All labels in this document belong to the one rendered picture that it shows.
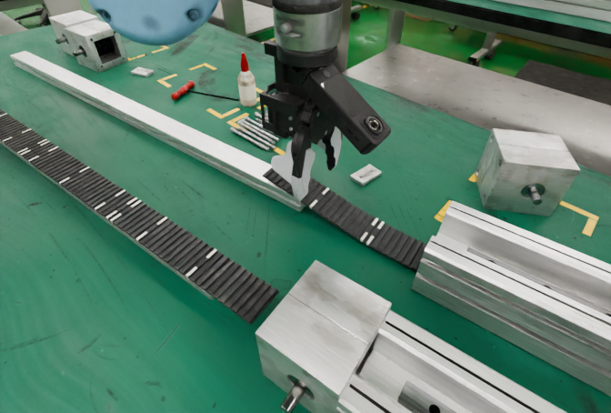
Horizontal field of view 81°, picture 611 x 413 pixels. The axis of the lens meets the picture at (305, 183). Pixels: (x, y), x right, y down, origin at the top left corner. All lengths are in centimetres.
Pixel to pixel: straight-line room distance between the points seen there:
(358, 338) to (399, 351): 5
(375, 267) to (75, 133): 66
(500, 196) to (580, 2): 119
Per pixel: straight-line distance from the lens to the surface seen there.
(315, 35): 40
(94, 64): 114
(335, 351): 35
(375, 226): 55
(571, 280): 52
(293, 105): 44
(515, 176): 61
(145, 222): 56
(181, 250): 51
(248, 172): 61
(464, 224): 49
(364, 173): 64
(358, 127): 41
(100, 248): 60
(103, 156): 79
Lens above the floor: 119
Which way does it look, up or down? 42 degrees down
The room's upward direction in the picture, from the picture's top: straight up
